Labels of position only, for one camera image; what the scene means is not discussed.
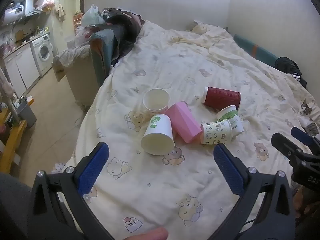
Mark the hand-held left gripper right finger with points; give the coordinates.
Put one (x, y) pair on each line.
(228, 170)

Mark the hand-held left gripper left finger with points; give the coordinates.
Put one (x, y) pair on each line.
(93, 167)

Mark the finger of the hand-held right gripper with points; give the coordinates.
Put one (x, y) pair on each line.
(302, 135)
(285, 143)

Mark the white cup animal print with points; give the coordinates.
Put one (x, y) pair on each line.
(216, 132)

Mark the white cup green band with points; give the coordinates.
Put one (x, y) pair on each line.
(231, 117)

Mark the pink faceted cup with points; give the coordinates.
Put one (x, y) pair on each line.
(185, 122)

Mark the dark red ribbed cup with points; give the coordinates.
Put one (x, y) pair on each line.
(222, 100)

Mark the white cup green leaf print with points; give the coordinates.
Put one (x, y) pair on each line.
(160, 132)

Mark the plain white paper cup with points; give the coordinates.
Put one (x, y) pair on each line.
(156, 101)

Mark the person's left hand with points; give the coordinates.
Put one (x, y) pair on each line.
(147, 235)

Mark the black garment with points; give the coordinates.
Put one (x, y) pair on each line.
(288, 66)

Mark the yellow wooden stool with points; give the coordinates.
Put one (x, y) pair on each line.
(12, 140)

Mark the grey trash bin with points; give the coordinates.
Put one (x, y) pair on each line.
(26, 113)

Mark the person's dark grey clothing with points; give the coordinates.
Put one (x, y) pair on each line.
(12, 205)

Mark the beige armchair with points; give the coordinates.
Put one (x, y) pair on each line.
(82, 75)

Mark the teal cushion orange stripe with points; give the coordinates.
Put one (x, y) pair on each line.
(255, 50)

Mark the cardboard box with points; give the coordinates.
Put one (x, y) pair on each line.
(58, 71)

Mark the cream bear printed blanket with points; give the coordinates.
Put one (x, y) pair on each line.
(160, 65)

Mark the white kitchen base cabinets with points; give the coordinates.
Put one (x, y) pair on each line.
(18, 68)

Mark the white washing machine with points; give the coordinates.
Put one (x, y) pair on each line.
(43, 51)

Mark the dark clothes pile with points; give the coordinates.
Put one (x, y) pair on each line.
(122, 31)

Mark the cream pillow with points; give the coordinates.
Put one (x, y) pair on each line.
(200, 28)

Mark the white plastic bag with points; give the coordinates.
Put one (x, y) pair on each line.
(92, 16)

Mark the white water heater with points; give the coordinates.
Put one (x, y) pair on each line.
(15, 11)

